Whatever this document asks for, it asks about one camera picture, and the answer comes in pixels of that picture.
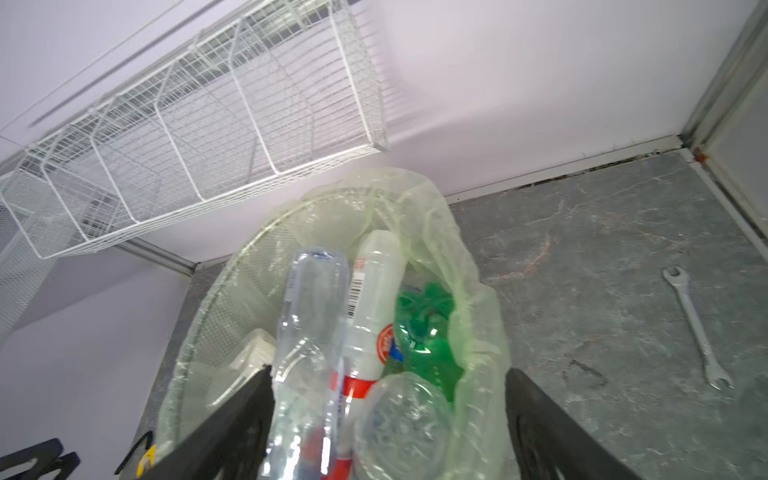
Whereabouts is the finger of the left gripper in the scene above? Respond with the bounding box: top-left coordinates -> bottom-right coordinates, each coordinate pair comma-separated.
1,438 -> 81,480

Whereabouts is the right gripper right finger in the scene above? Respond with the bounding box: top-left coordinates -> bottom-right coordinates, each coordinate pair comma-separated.
505,368 -> 639,480

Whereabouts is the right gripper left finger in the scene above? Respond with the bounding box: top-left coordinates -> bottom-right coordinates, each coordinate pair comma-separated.
143,366 -> 275,479

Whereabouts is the purple label clear bottle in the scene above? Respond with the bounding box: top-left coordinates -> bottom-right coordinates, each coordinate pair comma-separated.
259,247 -> 350,479

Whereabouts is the green bottle yellow cap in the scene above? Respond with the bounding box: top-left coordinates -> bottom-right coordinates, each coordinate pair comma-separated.
383,281 -> 464,404

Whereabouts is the red cap white bottle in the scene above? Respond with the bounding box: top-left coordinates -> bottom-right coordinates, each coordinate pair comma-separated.
329,230 -> 406,479

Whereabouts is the flower label tea bottle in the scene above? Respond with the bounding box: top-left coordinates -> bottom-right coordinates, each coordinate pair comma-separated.
206,328 -> 276,410

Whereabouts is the blue label white cap bottle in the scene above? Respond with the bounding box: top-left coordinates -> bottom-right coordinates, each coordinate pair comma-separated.
352,372 -> 452,479

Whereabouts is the bin with green bag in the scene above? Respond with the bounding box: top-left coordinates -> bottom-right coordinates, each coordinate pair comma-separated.
148,168 -> 510,479

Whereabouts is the white mesh box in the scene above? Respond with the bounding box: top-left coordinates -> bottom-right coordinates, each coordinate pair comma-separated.
1,204 -> 56,346

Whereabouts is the silver wrench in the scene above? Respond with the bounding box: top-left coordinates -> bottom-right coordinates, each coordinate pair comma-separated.
662,265 -> 735,390

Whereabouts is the white wire rack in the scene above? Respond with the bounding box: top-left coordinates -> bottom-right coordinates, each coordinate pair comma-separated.
1,1 -> 388,260

